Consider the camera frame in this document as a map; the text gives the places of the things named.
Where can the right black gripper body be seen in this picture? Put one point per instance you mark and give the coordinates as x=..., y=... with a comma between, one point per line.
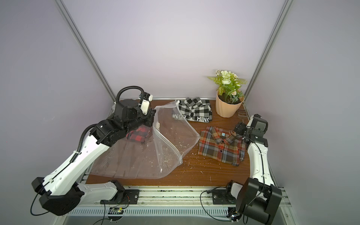
x=241, y=129

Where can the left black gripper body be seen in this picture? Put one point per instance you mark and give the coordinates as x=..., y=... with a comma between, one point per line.
x=138, y=120

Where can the multicolour plaid shirt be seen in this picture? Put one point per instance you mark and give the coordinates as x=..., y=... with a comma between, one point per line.
x=222, y=145

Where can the red black plaid shirt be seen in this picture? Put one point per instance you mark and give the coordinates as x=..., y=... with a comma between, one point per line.
x=139, y=135

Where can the clear plastic vacuum bag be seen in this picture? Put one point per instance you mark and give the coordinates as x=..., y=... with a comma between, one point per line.
x=164, y=149

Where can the black white plaid shirt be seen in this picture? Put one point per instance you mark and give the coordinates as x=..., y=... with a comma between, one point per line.
x=194, y=110

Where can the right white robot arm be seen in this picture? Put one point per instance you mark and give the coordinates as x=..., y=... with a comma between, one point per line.
x=258, y=198

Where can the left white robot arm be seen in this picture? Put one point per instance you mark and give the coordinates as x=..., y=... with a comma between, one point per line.
x=59, y=192

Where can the peach flower pot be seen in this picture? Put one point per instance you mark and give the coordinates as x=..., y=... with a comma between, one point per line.
x=226, y=110

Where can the green artificial plant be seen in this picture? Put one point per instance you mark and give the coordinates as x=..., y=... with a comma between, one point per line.
x=229, y=86

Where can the right circuit board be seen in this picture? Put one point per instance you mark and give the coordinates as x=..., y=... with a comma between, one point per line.
x=234, y=215

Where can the circuit board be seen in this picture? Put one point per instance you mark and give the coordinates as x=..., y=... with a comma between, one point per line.
x=115, y=213
x=234, y=215

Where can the left circuit board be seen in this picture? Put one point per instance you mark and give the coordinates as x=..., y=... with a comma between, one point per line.
x=115, y=213

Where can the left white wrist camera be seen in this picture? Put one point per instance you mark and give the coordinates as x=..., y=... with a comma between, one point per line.
x=145, y=104

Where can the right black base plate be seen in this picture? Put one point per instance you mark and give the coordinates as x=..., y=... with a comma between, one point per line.
x=221, y=196

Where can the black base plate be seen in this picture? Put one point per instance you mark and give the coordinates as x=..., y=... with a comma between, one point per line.
x=128, y=196
x=221, y=196

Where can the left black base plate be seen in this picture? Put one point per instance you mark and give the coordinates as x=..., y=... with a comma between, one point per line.
x=128, y=196

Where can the aluminium mounting rail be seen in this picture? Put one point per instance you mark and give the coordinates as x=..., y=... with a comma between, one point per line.
x=163, y=201

